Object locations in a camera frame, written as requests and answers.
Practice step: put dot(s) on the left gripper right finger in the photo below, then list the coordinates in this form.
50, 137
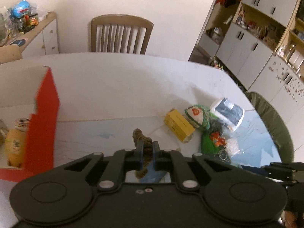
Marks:
167, 161

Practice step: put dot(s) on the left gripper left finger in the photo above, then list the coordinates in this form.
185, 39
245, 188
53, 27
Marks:
129, 160

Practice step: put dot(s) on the brown knotted rope toy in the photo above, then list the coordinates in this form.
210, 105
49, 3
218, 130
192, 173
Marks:
138, 136

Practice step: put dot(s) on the yellow small carton box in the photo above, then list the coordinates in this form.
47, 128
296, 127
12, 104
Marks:
179, 125

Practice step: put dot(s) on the green white embroidered pouch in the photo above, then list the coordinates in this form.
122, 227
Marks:
198, 116

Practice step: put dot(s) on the white blue tissue pack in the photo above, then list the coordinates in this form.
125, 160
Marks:
228, 112

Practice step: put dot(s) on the green padded chair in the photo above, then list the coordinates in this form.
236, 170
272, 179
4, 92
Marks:
275, 126

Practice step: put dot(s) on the green tassel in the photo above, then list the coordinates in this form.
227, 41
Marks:
207, 146

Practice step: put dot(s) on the dark plastic bag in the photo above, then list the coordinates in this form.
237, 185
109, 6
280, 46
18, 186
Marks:
216, 125

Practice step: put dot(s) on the clear bag white beads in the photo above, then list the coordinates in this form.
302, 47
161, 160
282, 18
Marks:
232, 146

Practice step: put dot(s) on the yellow bottle in box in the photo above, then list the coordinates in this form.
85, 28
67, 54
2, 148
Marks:
15, 143

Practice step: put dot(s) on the red cardboard box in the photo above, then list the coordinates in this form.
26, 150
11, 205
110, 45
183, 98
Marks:
29, 93

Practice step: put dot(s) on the brown wooden chair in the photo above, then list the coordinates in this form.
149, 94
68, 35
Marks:
120, 33

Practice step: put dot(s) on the white sideboard cabinet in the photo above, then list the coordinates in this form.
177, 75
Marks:
40, 41

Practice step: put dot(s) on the blue round toy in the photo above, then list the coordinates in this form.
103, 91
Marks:
20, 9

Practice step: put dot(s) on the orange red keychain toy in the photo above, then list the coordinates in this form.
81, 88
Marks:
217, 139

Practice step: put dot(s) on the white wall cupboard unit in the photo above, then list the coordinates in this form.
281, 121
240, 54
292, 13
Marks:
251, 38

